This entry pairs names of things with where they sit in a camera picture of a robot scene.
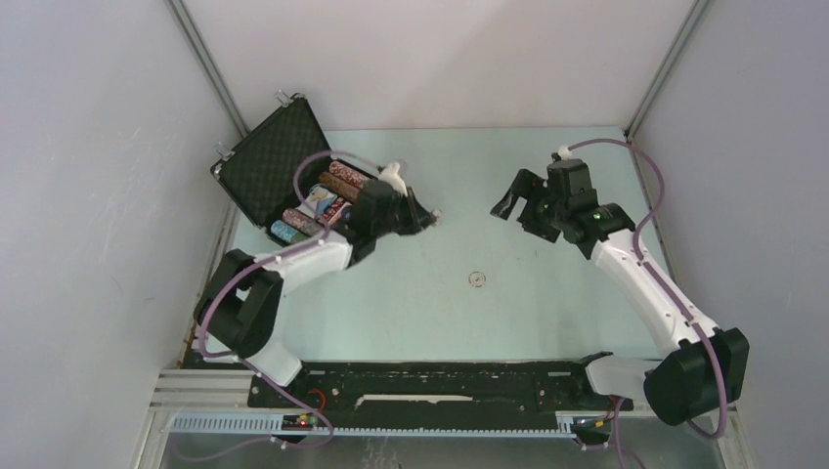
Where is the green blue chip row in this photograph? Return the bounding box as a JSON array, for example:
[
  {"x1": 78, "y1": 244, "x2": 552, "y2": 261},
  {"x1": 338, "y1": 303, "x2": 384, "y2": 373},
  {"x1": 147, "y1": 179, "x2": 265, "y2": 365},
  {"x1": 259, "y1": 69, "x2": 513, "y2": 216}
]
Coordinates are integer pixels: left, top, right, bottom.
[{"x1": 270, "y1": 220, "x2": 308, "y2": 244}]

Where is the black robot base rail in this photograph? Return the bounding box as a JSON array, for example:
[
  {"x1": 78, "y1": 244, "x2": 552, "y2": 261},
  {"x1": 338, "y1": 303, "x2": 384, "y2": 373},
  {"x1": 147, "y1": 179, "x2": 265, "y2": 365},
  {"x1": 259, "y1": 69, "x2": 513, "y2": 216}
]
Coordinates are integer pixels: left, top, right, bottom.
[{"x1": 286, "y1": 361, "x2": 616, "y2": 432}]

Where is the red white chip row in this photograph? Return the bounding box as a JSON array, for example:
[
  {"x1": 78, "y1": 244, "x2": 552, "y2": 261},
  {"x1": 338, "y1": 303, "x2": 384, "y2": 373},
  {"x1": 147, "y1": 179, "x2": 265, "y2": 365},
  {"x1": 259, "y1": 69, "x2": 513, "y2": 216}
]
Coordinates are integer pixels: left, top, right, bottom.
[{"x1": 328, "y1": 160, "x2": 371, "y2": 189}]

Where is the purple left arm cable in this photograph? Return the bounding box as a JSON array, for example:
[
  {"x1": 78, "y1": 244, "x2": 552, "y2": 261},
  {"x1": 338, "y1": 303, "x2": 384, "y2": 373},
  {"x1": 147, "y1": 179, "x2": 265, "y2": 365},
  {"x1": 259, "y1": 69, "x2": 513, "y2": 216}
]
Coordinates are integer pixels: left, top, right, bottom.
[{"x1": 169, "y1": 150, "x2": 383, "y2": 465}]

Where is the white poker chip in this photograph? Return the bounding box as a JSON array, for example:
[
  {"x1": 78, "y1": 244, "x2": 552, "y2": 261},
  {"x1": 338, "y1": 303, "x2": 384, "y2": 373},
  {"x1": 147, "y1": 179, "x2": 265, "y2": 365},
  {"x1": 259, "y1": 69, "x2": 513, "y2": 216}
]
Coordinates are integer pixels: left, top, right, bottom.
[{"x1": 468, "y1": 272, "x2": 487, "y2": 288}]

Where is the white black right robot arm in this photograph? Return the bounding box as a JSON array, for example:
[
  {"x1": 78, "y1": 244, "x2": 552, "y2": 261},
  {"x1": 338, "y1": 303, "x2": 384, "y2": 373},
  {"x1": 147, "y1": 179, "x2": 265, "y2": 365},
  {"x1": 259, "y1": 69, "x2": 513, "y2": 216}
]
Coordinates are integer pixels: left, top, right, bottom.
[{"x1": 490, "y1": 158, "x2": 750, "y2": 426}]

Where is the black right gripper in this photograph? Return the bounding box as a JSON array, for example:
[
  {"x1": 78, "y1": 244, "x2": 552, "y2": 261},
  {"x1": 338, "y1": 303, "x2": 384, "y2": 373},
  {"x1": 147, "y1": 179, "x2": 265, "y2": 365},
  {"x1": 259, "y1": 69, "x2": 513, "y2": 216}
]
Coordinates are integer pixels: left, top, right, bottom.
[{"x1": 491, "y1": 169, "x2": 567, "y2": 244}]

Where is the blue card deck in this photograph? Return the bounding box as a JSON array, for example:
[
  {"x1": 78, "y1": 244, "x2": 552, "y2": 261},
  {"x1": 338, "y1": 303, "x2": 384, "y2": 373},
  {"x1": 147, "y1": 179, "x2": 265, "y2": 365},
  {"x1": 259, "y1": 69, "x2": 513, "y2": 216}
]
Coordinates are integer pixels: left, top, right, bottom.
[{"x1": 298, "y1": 184, "x2": 339, "y2": 219}]

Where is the black aluminium poker case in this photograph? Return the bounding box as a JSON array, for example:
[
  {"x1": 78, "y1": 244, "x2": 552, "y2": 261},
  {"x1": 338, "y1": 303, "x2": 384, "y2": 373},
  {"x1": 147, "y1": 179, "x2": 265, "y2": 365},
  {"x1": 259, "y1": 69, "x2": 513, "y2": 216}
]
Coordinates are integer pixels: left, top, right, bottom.
[{"x1": 211, "y1": 92, "x2": 390, "y2": 250}]

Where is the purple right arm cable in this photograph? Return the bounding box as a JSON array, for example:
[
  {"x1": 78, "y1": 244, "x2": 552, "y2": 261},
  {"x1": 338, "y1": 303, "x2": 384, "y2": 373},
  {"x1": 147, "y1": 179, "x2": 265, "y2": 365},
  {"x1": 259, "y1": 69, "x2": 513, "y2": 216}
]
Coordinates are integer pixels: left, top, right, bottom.
[{"x1": 569, "y1": 138, "x2": 730, "y2": 469}]

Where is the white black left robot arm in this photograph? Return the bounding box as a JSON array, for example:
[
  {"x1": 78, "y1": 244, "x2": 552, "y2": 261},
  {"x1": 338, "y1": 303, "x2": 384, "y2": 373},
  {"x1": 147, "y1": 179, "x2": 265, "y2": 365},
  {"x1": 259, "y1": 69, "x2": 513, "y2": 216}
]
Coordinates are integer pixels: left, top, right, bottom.
[{"x1": 194, "y1": 180, "x2": 441, "y2": 407}]

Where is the red dice row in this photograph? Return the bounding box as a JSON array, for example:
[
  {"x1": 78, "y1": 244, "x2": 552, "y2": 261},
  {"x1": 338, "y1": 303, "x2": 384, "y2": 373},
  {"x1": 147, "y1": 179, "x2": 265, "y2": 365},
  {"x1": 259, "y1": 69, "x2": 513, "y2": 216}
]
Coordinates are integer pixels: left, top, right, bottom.
[{"x1": 322, "y1": 197, "x2": 351, "y2": 226}]

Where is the brown orange chip row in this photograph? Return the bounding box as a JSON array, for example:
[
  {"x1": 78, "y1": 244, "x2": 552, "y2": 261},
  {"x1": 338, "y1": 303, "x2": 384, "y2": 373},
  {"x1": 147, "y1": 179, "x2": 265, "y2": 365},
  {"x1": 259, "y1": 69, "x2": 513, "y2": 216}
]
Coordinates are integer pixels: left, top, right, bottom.
[{"x1": 318, "y1": 172, "x2": 361, "y2": 202}]

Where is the purple chip row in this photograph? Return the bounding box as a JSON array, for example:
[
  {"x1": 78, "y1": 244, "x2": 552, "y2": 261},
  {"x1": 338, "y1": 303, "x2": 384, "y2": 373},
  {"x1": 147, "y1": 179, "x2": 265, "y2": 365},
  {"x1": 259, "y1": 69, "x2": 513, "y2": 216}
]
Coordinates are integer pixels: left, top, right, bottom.
[{"x1": 282, "y1": 208, "x2": 323, "y2": 236}]

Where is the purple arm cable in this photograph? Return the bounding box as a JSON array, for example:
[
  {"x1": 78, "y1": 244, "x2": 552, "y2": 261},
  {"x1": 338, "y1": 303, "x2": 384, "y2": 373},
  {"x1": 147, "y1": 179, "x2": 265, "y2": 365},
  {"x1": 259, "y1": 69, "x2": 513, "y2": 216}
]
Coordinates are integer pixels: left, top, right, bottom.
[
  {"x1": 569, "y1": 138, "x2": 730, "y2": 469},
  {"x1": 169, "y1": 150, "x2": 383, "y2": 465}
]

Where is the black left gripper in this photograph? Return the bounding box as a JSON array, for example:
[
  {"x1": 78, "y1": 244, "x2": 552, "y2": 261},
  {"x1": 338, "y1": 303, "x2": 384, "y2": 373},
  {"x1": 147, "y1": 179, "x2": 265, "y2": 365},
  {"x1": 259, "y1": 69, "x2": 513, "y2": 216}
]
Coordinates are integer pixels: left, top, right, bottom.
[{"x1": 371, "y1": 187, "x2": 434, "y2": 238}]

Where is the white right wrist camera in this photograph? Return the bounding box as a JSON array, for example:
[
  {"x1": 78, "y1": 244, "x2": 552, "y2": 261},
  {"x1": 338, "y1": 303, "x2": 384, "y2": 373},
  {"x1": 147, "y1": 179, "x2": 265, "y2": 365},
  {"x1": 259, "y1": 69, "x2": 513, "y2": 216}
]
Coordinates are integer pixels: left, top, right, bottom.
[{"x1": 551, "y1": 145, "x2": 573, "y2": 162}]

